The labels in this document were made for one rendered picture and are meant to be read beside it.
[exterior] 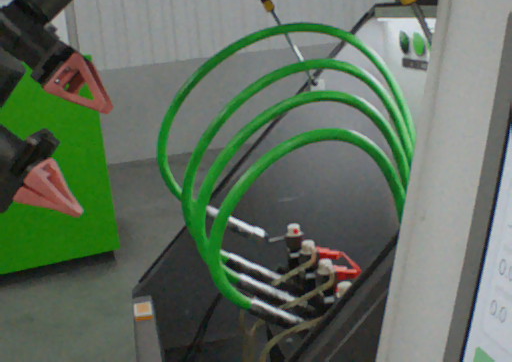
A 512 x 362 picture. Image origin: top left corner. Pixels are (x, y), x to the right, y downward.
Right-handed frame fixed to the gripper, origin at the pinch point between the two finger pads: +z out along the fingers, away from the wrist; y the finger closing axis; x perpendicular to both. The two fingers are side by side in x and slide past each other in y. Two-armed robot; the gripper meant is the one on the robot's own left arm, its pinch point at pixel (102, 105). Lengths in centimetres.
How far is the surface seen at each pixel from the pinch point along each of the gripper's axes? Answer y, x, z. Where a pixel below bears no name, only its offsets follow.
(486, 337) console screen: -47, -9, 44
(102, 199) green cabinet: 326, 69, -49
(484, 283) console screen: -46, -12, 42
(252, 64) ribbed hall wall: 657, -90, -78
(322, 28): -0.2, -28.1, 16.3
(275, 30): -1.5, -23.3, 11.8
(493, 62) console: -44, -25, 32
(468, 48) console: -40, -26, 30
